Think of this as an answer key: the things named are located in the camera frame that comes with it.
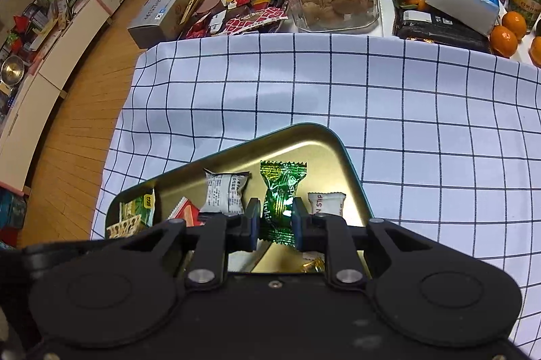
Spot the pile of red snack wrappers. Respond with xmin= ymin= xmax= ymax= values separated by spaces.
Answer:
xmin=182 ymin=0 xmax=290 ymax=40

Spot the white low cabinet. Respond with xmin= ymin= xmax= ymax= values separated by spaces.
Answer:
xmin=0 ymin=0 xmax=113 ymax=192

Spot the grey cardboard box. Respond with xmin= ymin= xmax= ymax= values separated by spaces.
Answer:
xmin=127 ymin=0 xmax=193 ymax=49

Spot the green yellow snack packet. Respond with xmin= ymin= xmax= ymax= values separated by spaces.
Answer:
xmin=119 ymin=188 xmax=156 ymax=227

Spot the blue checked white tablecloth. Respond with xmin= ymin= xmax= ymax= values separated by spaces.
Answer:
xmin=91 ymin=32 xmax=541 ymax=348

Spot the mandarin orange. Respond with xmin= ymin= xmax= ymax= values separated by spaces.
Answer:
xmin=501 ymin=11 xmax=528 ymax=40
xmin=489 ymin=25 xmax=519 ymax=58

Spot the steel pot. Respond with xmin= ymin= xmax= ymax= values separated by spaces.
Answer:
xmin=0 ymin=56 xmax=30 ymax=90

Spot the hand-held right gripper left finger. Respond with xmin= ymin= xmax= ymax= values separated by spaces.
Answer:
xmin=103 ymin=198 xmax=260 ymax=288

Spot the brown patterned snack packet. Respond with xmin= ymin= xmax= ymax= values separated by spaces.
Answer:
xmin=105 ymin=213 xmax=142 ymax=239

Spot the dark green candy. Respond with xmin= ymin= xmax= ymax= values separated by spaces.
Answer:
xmin=259 ymin=160 xmax=308 ymax=247

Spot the pile of walnuts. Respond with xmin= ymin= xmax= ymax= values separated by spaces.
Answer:
xmin=300 ymin=0 xmax=375 ymax=27

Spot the white pink snack packet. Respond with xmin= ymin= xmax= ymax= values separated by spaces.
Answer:
xmin=307 ymin=192 xmax=346 ymax=227

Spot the gold candy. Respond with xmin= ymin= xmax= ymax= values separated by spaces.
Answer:
xmin=300 ymin=252 xmax=326 ymax=274

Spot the grey snack packet black end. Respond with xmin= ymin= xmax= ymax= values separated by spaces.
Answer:
xmin=198 ymin=169 xmax=251 ymax=215

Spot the red white snack packet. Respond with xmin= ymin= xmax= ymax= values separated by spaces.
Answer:
xmin=171 ymin=197 xmax=200 ymax=226

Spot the teal tin box gold inside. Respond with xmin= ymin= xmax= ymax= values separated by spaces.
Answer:
xmin=103 ymin=122 xmax=375 ymax=280

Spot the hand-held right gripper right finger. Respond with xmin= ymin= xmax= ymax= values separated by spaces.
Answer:
xmin=291 ymin=198 xmax=449 ymax=288

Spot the flat black packet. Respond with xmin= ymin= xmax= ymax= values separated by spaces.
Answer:
xmin=397 ymin=9 xmax=493 ymax=52

